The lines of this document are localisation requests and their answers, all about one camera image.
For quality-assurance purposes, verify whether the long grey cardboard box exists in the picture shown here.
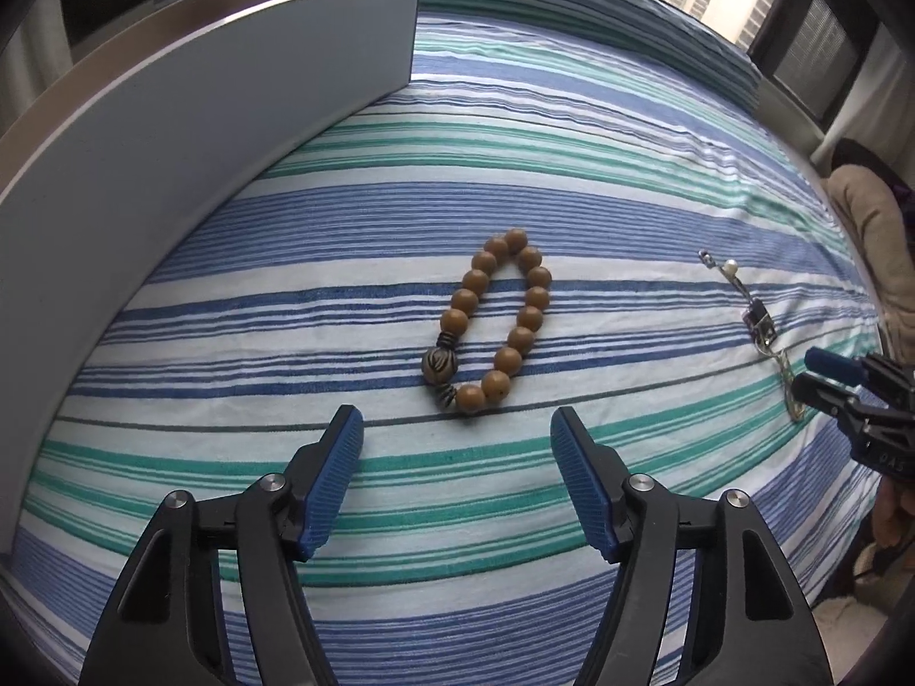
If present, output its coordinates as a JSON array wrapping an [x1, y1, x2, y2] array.
[[2, 0, 419, 536]]

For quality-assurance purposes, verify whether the brown wooden bead bracelet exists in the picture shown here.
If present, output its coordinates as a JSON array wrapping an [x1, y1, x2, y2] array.
[[419, 228, 554, 417]]

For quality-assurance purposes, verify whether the striped blue green bedsheet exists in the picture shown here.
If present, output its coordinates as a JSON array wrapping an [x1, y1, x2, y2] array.
[[2, 0, 878, 684]]

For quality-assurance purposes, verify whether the beige folded blanket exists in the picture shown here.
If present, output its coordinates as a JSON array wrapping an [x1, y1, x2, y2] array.
[[822, 138, 913, 364]]

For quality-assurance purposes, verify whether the white curtain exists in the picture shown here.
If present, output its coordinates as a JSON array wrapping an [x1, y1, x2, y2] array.
[[811, 25, 913, 169]]

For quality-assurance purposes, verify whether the silver chain with charms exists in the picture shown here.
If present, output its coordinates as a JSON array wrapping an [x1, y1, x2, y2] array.
[[696, 248, 807, 423]]

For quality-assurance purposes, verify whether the white fleece blanket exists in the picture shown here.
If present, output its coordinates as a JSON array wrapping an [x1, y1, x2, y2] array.
[[813, 596, 887, 681]]

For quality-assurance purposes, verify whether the right hand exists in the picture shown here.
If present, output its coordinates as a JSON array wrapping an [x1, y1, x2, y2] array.
[[872, 477, 915, 576]]

